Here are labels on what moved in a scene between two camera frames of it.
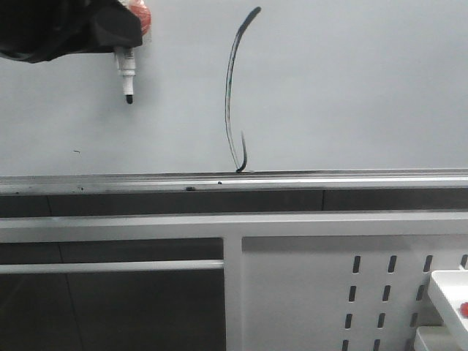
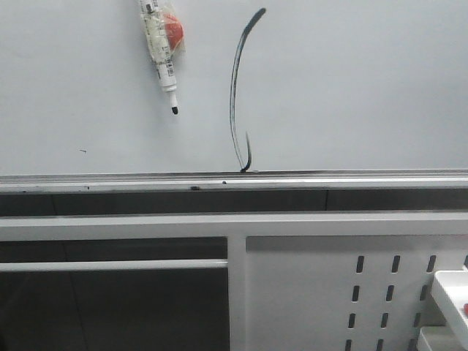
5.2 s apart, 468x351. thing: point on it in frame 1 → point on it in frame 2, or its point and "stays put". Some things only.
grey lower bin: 433,338 stays put
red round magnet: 140,9 → 175,31
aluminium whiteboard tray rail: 157,183 stays put
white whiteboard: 224,86 stays put
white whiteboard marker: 126,60 → 161,54
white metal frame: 231,227 stays put
